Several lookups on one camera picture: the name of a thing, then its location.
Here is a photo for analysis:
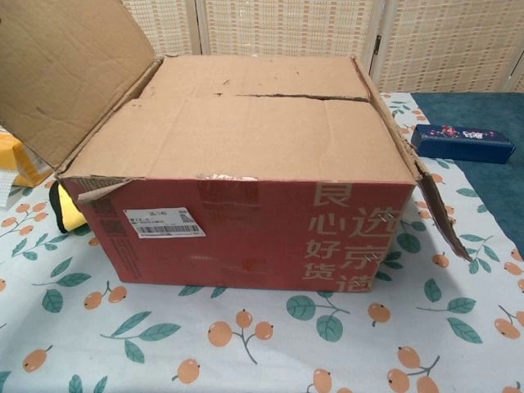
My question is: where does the red cardboard box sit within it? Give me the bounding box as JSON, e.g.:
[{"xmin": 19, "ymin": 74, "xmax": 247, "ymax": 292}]
[{"xmin": 0, "ymin": 0, "xmax": 474, "ymax": 294}]

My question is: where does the dark blue rectangular box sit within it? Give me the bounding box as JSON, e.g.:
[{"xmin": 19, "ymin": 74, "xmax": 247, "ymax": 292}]
[{"xmin": 410, "ymin": 123, "xmax": 517, "ymax": 165}]

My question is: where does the woven folding screen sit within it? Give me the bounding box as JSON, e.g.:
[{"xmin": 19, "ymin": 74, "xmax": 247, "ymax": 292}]
[{"xmin": 120, "ymin": 0, "xmax": 524, "ymax": 96}]

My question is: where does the floral print tablecloth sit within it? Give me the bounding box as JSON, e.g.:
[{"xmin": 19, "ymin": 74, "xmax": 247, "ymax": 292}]
[{"xmin": 0, "ymin": 92, "xmax": 524, "ymax": 393}]

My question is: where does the yellow cloth with black edge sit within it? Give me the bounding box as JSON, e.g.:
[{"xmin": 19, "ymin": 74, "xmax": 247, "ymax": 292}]
[{"xmin": 48, "ymin": 182, "xmax": 87, "ymax": 234}]

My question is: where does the yellow cartoon tissue pack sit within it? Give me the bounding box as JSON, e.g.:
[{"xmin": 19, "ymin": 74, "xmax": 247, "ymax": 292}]
[{"xmin": 0, "ymin": 126, "xmax": 54, "ymax": 187}]

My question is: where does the white blister packet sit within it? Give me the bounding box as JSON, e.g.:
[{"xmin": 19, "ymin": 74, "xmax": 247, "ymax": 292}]
[{"xmin": 0, "ymin": 171, "xmax": 22, "ymax": 210}]

